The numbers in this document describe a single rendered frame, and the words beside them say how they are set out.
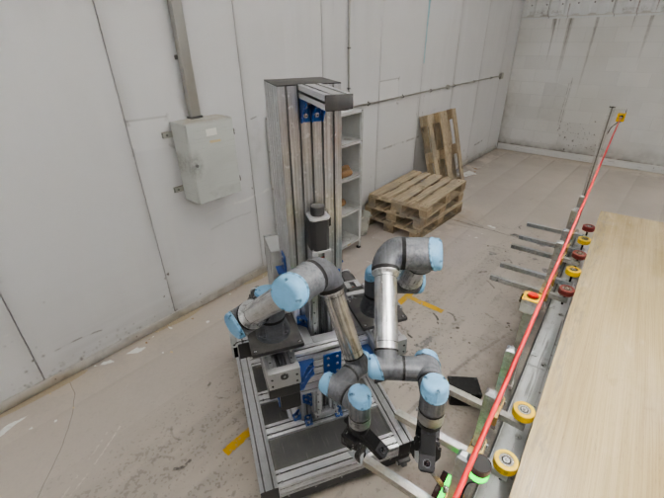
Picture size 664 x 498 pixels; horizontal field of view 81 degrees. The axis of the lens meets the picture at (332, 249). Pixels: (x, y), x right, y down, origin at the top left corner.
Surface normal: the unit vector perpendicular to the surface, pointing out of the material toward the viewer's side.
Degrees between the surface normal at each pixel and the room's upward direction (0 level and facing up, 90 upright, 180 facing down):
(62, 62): 90
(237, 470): 0
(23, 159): 90
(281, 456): 0
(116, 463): 0
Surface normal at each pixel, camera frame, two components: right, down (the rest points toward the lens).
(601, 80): -0.66, 0.37
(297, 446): -0.01, -0.88
